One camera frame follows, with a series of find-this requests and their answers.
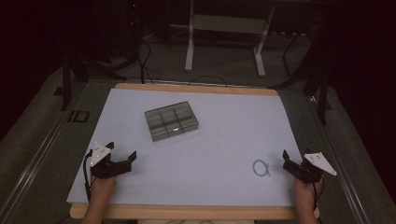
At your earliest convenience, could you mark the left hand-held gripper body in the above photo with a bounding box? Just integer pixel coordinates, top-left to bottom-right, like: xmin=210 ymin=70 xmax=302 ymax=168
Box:
xmin=89 ymin=142 xmax=133 ymax=180

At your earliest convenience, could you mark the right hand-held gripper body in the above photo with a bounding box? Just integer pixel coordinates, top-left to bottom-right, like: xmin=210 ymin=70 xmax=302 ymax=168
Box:
xmin=282 ymin=151 xmax=338 ymax=184

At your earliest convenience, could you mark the grey hair tie loop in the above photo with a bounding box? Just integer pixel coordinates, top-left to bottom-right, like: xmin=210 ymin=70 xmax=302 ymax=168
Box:
xmin=252 ymin=159 xmax=271 ymax=177

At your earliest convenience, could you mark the transparent grey compartment box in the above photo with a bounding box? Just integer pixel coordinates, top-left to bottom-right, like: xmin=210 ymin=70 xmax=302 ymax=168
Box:
xmin=144 ymin=101 xmax=200 ymax=143

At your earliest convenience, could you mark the person's left hand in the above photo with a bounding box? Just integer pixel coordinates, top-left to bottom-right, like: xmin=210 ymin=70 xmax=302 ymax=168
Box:
xmin=89 ymin=175 xmax=118 ymax=201

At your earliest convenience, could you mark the person's right hand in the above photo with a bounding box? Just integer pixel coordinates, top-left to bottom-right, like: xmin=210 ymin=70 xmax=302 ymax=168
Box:
xmin=294 ymin=177 xmax=325 ymax=213

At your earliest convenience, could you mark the black metal stand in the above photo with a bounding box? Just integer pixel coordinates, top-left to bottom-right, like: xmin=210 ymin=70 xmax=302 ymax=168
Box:
xmin=53 ymin=50 xmax=127 ymax=112
xmin=270 ymin=13 xmax=333 ymax=126

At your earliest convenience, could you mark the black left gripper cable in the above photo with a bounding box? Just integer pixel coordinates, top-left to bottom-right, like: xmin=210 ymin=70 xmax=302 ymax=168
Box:
xmin=82 ymin=148 xmax=94 ymax=203

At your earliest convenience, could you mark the aluminium rail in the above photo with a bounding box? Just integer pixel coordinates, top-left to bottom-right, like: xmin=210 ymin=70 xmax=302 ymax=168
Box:
xmin=306 ymin=95 xmax=372 ymax=224
xmin=0 ymin=81 xmax=89 ymax=224

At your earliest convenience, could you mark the black rectangular bracket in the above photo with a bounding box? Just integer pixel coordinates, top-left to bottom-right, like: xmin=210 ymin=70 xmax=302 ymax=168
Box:
xmin=67 ymin=109 xmax=91 ymax=123

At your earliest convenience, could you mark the black floor cable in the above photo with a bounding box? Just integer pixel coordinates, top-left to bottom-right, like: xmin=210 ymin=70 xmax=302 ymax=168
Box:
xmin=135 ymin=38 xmax=163 ymax=86

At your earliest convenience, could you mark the black cable loop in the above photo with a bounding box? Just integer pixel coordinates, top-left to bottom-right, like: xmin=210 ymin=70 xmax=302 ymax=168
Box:
xmin=186 ymin=75 xmax=229 ymax=89

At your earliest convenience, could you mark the white metal stand frame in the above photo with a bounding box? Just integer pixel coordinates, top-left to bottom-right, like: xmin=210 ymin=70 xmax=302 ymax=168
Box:
xmin=184 ymin=0 xmax=276 ymax=78

